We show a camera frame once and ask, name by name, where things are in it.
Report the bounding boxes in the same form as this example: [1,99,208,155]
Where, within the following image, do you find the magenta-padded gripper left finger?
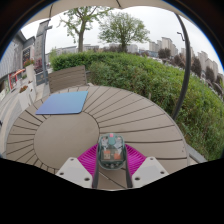
[55,143,100,189]

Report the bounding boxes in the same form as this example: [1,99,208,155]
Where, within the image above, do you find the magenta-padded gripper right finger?
[124,143,170,189]

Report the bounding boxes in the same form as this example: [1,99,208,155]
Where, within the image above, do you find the transparent teal computer mouse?
[96,132,128,171]

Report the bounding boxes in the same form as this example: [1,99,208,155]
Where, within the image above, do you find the blue mouse pad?
[35,90,90,116]

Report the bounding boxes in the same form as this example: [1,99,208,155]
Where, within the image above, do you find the green hedge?
[49,51,224,161]

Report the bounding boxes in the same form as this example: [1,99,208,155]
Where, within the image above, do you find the white planter with flowers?
[17,84,37,110]

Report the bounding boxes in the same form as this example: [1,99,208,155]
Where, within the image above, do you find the brown slatted outdoor chair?
[47,65,88,94]

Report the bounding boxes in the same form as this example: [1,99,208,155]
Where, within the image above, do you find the tall white planter box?
[23,59,37,84]

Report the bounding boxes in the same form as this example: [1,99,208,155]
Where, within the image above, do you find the dark curved parasol pole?
[171,12,192,121]

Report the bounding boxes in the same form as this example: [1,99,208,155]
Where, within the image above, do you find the grey sign pillar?
[34,19,53,86]

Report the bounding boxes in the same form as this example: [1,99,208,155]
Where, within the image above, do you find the distant high-rise buildings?
[148,36,224,84]

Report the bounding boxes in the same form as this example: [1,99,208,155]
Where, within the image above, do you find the grey storefront building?
[0,30,36,98]

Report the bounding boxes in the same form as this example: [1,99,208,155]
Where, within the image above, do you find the tall thin-trunked tree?
[59,5,111,53]

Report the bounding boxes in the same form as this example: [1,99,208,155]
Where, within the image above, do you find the round leafy tree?
[98,11,151,53]

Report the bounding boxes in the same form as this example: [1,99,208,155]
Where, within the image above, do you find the beige parasol canopy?
[23,0,188,28]

